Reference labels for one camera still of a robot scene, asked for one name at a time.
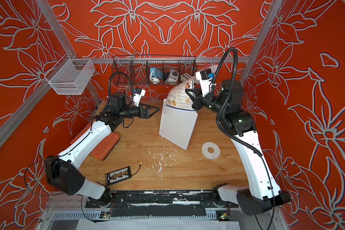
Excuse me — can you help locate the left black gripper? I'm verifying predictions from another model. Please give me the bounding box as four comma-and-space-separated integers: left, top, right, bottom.
120, 101, 160, 120

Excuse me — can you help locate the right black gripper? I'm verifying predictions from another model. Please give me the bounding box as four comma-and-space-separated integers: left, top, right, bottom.
185, 88, 230, 118

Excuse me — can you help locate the laminated dim sum menu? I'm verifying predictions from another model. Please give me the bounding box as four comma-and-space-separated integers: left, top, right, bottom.
166, 74, 201, 111

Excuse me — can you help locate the white narrow menu rack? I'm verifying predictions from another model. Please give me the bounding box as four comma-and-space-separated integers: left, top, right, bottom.
159, 99, 198, 150

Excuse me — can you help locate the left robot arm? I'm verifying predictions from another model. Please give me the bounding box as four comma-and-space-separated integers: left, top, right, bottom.
44, 86, 160, 206

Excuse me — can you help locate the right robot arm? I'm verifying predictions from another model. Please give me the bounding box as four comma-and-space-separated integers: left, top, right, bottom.
185, 48, 291, 216

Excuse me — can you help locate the white button box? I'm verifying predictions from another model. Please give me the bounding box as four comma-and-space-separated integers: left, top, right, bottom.
180, 73, 192, 82

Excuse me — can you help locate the grey device with knob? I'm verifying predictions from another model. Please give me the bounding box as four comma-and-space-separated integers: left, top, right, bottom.
166, 69, 179, 83

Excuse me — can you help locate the blue box in basket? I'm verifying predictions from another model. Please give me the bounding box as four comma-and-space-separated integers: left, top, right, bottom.
149, 68, 164, 84

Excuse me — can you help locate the white tape roll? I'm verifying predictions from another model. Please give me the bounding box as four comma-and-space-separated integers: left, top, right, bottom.
201, 142, 220, 160

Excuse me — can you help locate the orange plastic tool case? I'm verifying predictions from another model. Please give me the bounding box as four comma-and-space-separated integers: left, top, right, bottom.
70, 122, 121, 161

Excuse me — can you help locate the black board with connectors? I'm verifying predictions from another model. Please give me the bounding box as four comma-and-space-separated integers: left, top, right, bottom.
105, 166, 132, 186

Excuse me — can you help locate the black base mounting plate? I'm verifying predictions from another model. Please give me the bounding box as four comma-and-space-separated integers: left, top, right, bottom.
85, 190, 238, 209

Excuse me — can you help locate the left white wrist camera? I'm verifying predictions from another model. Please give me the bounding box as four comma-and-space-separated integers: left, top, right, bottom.
133, 88, 146, 107

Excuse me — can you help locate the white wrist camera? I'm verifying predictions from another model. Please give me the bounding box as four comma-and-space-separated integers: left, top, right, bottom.
133, 88, 146, 107
195, 69, 214, 97

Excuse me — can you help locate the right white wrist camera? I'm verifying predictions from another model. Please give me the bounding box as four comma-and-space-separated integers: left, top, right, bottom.
195, 69, 214, 97

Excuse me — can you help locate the black wire wall basket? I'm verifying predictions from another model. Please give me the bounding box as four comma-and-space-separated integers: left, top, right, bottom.
112, 55, 197, 86

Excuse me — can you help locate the clear plastic wall bin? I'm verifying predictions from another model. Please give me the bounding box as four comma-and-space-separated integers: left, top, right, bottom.
45, 59, 95, 95

